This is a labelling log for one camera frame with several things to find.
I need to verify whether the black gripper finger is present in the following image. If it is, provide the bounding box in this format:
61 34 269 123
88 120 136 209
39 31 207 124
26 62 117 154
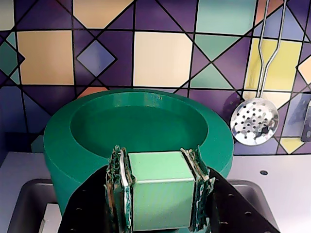
180 145 280 233
59 145 134 233

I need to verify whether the green lid with cube handle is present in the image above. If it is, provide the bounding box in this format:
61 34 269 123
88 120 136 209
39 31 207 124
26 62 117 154
43 88 235 231

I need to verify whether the green ribbed recipient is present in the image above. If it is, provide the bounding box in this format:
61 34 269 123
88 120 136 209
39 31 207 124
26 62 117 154
50 160 231 218

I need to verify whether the grey toy sink basin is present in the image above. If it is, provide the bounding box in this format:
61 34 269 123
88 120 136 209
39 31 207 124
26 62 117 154
7 178 284 233

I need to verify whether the blue toy kitchen unit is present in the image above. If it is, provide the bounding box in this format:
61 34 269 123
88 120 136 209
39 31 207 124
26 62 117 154
0 131 311 233

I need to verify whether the steel skimmer spoon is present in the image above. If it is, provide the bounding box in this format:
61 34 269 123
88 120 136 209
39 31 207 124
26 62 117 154
230 0 289 146

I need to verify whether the steel slotted spatula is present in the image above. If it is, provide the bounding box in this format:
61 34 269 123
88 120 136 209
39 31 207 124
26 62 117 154
300 99 311 142

